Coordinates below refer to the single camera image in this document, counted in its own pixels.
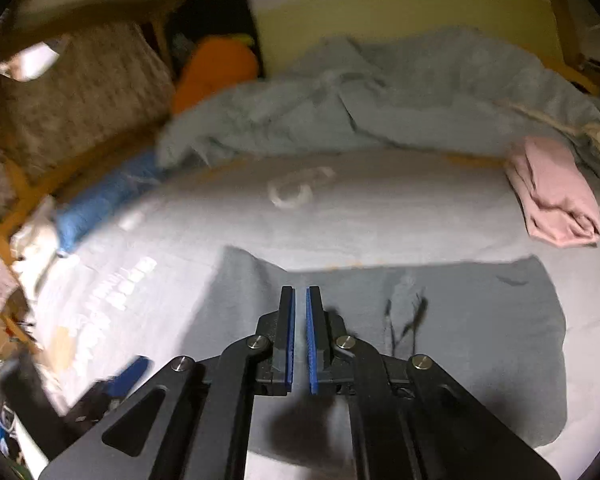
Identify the blue cloth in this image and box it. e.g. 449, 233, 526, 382
55, 152, 168, 256

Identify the folded pink cloth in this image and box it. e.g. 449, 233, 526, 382
505, 135, 600, 248

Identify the orange plush toy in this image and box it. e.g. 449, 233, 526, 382
172, 35, 261, 116

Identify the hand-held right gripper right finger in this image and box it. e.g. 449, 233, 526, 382
306, 286, 561, 480

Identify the grey-green crumpled blanket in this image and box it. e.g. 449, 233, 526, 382
155, 27, 600, 186

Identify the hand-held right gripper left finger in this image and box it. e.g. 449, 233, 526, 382
37, 286, 295, 480

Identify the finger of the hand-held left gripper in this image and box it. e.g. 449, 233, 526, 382
62, 355, 153, 426

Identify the white paper tag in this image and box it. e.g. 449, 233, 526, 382
0, 42, 61, 83

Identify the black printed cushion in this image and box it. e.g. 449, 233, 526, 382
165, 0, 261, 81

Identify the white cloth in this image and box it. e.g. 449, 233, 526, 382
10, 200, 61, 301

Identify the grey printed bed sheet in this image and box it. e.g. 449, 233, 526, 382
30, 150, 600, 480

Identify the grey monster print t-shirt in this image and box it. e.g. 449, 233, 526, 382
215, 245, 568, 480

